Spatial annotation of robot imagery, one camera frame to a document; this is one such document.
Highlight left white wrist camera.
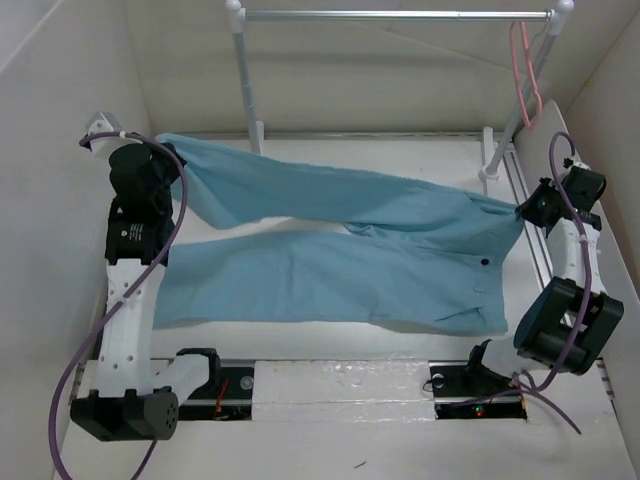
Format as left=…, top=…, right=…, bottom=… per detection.
left=82, top=111, right=122, bottom=153

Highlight light blue trousers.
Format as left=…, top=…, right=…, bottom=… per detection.
left=154, top=133, right=524, bottom=336

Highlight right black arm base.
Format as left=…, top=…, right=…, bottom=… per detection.
left=423, top=363, right=528, bottom=420

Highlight white and silver clothes rack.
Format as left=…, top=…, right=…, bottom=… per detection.
left=225, top=1, right=575, bottom=194

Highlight aluminium rail right side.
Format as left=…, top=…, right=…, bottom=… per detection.
left=502, top=146, right=553, bottom=290

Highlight pink clothes hanger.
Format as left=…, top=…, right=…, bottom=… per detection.
left=507, top=20, right=544, bottom=129

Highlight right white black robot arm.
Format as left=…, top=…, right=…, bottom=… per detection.
left=462, top=163, right=624, bottom=394

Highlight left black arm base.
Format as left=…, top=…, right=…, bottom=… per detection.
left=179, top=362, right=255, bottom=422

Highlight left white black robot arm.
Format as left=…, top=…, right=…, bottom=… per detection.
left=71, top=143, right=223, bottom=442

